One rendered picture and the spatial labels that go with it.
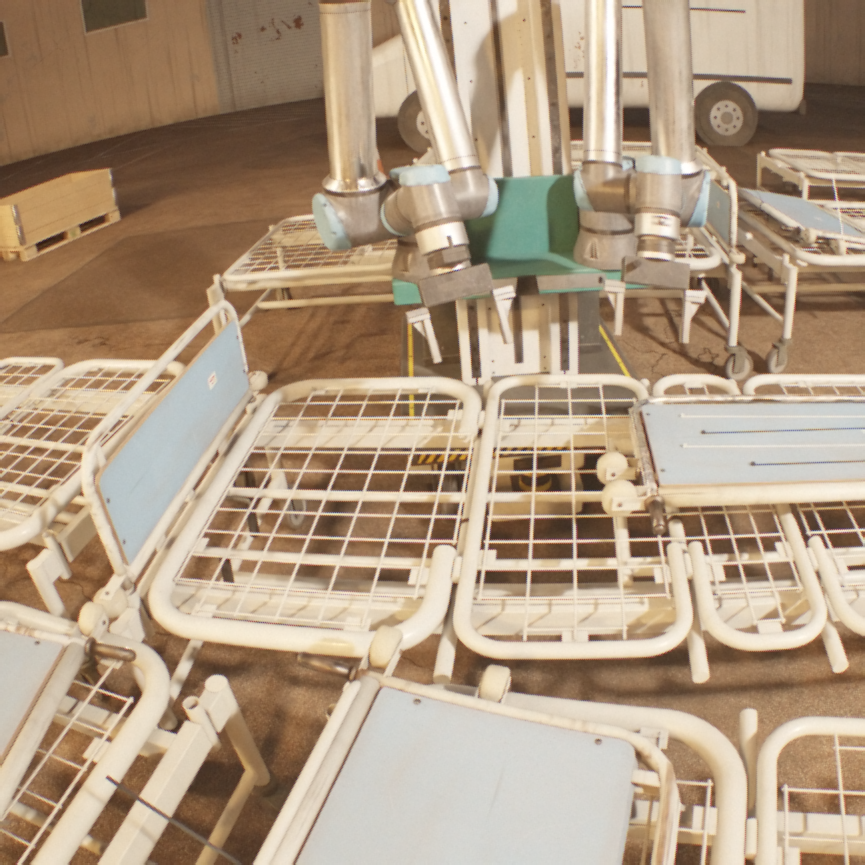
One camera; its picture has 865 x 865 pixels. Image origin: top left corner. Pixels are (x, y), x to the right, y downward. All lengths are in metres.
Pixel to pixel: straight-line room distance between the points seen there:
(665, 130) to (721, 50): 7.05
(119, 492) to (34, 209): 5.81
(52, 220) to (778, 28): 8.02
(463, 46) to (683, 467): 1.17
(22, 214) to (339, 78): 5.53
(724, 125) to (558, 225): 6.94
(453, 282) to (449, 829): 0.92
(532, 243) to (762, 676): 1.25
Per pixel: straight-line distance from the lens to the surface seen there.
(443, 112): 1.54
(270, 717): 1.73
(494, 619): 1.25
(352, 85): 1.64
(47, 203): 7.09
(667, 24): 1.72
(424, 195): 1.34
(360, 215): 1.71
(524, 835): 0.86
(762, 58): 9.01
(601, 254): 1.87
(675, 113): 1.77
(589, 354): 2.35
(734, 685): 1.75
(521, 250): 2.00
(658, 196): 1.41
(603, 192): 1.55
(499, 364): 2.21
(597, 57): 1.63
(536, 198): 1.97
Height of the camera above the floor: 1.33
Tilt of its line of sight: 29 degrees down
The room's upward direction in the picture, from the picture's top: 6 degrees counter-clockwise
